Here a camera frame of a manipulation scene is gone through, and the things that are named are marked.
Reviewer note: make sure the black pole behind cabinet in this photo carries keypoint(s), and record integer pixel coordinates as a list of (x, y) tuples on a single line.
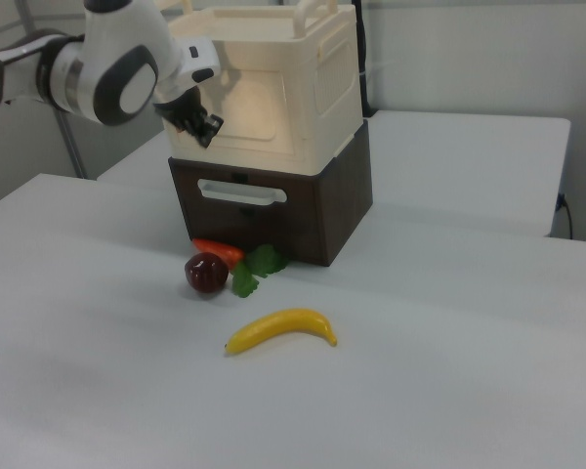
[(364, 58)]

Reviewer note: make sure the grey metal post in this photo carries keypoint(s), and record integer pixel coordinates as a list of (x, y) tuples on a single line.
[(73, 146)]

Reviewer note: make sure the dark brown drawer box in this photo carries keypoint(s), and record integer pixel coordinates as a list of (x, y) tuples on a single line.
[(322, 215)]

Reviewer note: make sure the dark red toy fruit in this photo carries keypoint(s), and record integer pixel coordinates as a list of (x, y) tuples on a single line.
[(206, 272)]

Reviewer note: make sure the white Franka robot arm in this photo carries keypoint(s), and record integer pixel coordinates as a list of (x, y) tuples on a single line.
[(107, 73)]

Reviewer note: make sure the cream plastic cabinet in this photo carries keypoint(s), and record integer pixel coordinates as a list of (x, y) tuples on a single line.
[(332, 88)]

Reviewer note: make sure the green toy leaves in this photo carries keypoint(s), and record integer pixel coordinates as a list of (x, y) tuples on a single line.
[(263, 261)]

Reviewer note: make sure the orange toy carrot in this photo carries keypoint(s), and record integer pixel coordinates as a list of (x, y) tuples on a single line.
[(220, 249)]

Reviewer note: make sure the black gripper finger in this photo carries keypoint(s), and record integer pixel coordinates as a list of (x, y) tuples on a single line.
[(214, 124), (201, 138)]

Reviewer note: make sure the yellow toy banana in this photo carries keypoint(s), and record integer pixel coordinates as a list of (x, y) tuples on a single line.
[(278, 325)]

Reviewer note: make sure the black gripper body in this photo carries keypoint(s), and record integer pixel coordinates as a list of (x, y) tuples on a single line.
[(183, 110)]

